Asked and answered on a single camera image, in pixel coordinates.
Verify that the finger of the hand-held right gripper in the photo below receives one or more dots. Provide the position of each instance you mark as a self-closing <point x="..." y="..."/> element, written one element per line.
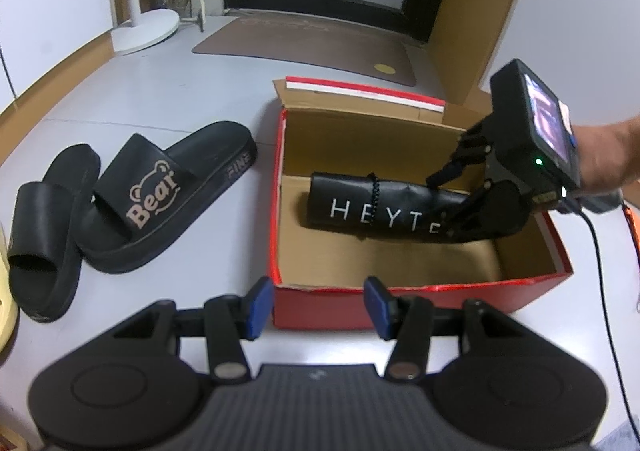
<point x="460" y="158"/>
<point x="465" y="218"/>

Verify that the brown doormat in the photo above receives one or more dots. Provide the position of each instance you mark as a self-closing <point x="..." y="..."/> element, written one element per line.
<point x="300" y="51"/>

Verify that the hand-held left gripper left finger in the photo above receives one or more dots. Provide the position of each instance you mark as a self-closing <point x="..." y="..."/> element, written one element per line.
<point x="260" y="306"/>

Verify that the black slipper with bear print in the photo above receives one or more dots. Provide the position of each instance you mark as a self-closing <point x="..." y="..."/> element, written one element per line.
<point x="150" y="171"/>

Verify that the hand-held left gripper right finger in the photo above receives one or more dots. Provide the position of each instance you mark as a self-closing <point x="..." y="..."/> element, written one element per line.
<point x="377" y="306"/>

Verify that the black shopping bag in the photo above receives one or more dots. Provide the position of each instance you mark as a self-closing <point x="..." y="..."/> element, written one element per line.
<point x="400" y="203"/>

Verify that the person's right forearm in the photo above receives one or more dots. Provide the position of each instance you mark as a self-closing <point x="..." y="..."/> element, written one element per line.
<point x="610" y="156"/>

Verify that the cream coloured object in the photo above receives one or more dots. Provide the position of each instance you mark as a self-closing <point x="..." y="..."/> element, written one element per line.
<point x="7" y="321"/>

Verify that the red shoe box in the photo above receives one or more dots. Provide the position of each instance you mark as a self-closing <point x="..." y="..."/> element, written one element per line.
<point x="325" y="308"/>

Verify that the plain black slipper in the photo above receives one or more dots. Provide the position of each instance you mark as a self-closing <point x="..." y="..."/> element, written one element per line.
<point x="40" y="211"/>

